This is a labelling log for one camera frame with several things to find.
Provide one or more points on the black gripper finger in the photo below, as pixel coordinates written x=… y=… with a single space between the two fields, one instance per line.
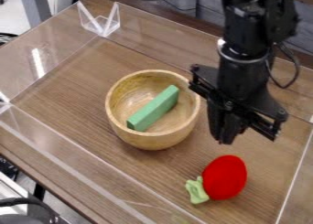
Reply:
x=224 y=124

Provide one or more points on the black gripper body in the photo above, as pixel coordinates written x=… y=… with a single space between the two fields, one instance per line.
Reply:
x=259 y=110

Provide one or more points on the red plush strawberry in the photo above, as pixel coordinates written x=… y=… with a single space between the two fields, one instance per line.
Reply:
x=220 y=182

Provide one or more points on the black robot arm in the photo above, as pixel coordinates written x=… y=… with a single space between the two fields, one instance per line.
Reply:
x=234 y=88

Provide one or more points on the green rectangular block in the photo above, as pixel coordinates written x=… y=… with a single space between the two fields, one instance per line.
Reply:
x=152 y=111

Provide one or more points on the wooden bowl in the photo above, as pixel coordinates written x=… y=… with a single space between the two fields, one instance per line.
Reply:
x=131 y=93

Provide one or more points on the clear acrylic corner bracket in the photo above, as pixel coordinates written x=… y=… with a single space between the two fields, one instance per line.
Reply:
x=101 y=25

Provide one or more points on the grey post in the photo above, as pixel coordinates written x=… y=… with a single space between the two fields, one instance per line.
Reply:
x=36 y=11

